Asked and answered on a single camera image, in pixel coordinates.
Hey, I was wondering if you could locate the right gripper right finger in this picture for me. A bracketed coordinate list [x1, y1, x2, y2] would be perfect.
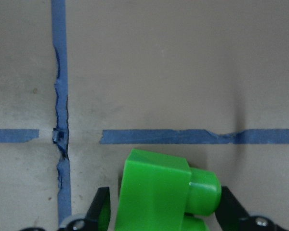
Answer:
[215, 186, 285, 231]

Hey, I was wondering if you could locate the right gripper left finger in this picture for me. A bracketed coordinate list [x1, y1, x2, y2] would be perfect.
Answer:
[60, 187, 110, 231]

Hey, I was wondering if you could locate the green toy block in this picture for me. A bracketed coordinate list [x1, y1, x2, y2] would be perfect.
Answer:
[115, 149, 222, 231]

